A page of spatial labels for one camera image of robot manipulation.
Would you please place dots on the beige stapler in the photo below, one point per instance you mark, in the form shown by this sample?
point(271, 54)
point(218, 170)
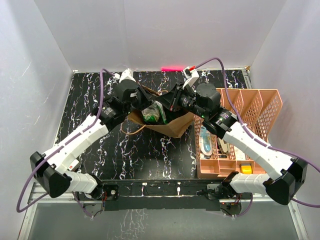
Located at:
point(223, 146)

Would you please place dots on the blue white toothbrush pack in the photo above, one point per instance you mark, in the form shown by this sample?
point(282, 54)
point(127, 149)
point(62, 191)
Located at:
point(205, 141)

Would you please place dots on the yellow eraser block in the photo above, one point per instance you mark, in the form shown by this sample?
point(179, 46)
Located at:
point(246, 168)

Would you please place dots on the small white box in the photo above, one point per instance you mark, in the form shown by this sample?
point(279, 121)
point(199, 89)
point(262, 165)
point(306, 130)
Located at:
point(74, 165)

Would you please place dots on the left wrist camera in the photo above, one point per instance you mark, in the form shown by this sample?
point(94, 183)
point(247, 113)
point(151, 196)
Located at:
point(125, 75)

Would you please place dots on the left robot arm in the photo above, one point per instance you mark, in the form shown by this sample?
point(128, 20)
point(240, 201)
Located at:
point(52, 169)

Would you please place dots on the pink tape strip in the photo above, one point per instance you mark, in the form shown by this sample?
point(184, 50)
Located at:
point(173, 68)

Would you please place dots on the pink plastic desk organizer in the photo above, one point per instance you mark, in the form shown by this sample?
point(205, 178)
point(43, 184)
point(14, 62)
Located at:
point(259, 109)

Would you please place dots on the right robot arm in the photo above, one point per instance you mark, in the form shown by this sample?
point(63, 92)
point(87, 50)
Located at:
point(284, 174)

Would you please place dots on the brown paper bag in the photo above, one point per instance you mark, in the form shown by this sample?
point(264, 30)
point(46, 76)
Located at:
point(177, 122)

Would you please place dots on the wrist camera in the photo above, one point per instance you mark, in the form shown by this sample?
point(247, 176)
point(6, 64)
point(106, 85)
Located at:
point(191, 75)
point(125, 75)

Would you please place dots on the green white snack bag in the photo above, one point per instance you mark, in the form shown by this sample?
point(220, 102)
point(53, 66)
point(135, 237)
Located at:
point(155, 113)

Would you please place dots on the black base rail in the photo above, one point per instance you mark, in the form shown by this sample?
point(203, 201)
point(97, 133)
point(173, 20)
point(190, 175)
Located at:
point(169, 194)

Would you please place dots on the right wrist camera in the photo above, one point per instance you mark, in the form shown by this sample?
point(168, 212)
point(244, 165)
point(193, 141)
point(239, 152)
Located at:
point(191, 75)

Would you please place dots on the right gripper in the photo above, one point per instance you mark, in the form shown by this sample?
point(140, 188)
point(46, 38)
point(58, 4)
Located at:
point(172, 104)

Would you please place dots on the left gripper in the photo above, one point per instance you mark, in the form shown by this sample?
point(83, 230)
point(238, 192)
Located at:
point(147, 100)

